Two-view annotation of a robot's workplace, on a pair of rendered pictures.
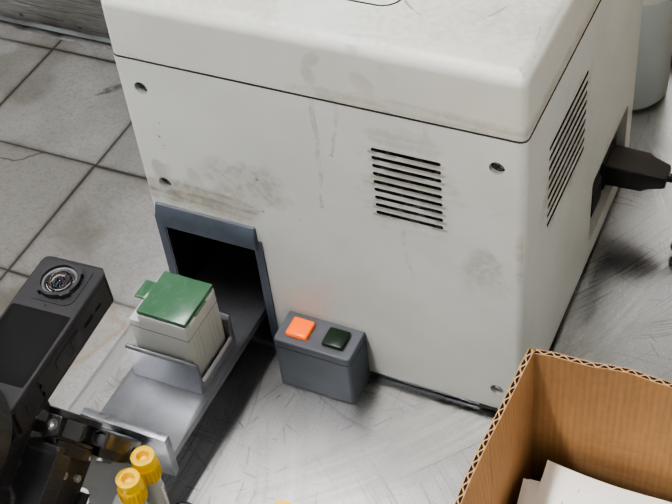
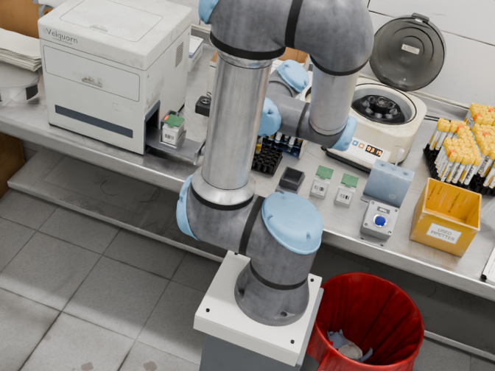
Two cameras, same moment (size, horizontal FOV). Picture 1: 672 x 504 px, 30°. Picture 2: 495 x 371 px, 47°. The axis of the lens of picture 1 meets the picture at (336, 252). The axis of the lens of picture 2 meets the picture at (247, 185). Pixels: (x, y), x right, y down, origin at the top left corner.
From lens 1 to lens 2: 1.49 m
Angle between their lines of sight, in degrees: 72
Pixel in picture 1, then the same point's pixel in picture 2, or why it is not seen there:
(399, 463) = (197, 121)
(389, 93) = (179, 30)
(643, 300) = not seen: hidden behind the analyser
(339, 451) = (192, 130)
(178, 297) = (174, 119)
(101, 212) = not seen: outside the picture
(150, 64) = (151, 65)
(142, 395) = (184, 149)
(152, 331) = (180, 129)
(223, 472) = not seen: hidden behind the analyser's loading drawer
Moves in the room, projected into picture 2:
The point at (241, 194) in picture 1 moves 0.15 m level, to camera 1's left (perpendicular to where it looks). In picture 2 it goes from (158, 90) to (163, 126)
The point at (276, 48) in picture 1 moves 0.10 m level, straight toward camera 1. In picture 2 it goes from (168, 36) to (209, 37)
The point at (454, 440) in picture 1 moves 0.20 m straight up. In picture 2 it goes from (190, 112) to (196, 51)
